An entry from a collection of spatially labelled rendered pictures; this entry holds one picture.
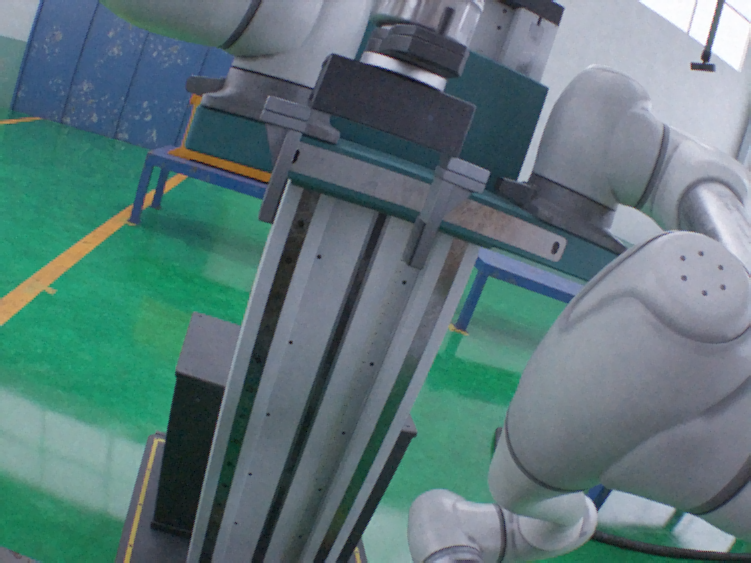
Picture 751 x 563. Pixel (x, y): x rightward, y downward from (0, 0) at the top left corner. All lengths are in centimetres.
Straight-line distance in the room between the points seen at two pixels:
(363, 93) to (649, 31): 1040
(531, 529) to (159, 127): 857
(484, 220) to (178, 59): 832
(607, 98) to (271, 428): 85
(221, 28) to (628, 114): 57
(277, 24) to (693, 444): 60
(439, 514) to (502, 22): 81
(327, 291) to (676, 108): 1033
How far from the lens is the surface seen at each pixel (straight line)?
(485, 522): 81
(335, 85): 46
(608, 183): 84
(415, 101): 47
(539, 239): 80
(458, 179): 49
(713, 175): 80
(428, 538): 79
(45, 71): 982
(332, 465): 119
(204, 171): 478
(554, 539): 80
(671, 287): 25
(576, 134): 83
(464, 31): 47
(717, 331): 25
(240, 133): 70
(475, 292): 504
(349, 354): 106
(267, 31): 68
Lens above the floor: 144
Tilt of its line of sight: 14 degrees down
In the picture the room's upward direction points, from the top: 21 degrees clockwise
